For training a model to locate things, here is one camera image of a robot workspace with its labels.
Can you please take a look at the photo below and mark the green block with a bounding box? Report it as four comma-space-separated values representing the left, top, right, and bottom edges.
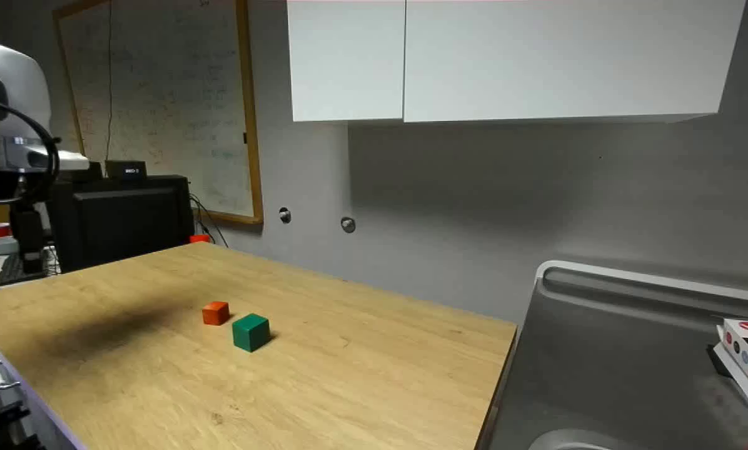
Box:
230, 313, 272, 354

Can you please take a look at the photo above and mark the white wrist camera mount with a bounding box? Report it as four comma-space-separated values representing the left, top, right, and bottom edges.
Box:
0, 131, 93, 174

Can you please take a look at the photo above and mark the orange block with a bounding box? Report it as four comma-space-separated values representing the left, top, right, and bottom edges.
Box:
199, 299, 232, 326

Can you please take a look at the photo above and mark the stainless steel sink unit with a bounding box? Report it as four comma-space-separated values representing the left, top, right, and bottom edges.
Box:
474, 256, 748, 450

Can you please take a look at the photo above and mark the white wall cabinet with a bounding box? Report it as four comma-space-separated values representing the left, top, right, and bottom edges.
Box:
286, 0, 748, 125

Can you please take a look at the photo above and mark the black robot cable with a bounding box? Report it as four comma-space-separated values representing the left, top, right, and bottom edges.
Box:
0, 98, 62, 206

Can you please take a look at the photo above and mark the black box equipment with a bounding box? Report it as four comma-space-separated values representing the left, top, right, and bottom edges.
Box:
48, 156, 195, 271

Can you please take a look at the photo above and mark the wood framed whiteboard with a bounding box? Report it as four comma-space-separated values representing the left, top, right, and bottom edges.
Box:
50, 0, 265, 229

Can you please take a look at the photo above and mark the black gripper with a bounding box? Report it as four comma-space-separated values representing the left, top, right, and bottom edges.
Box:
0, 164, 55, 264

